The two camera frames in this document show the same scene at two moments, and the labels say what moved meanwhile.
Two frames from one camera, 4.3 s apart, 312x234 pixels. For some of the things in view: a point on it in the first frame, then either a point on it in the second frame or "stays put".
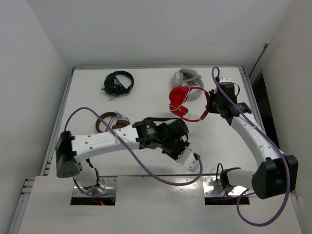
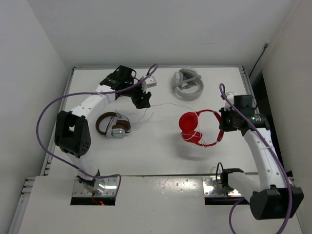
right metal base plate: x=211 y=187 stays put
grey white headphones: x=187 y=77 stays put
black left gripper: x=183 y=145 -> x=139 y=103
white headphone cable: x=188 y=90 -> x=185 y=105
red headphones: x=178 y=96 -> x=188 y=124
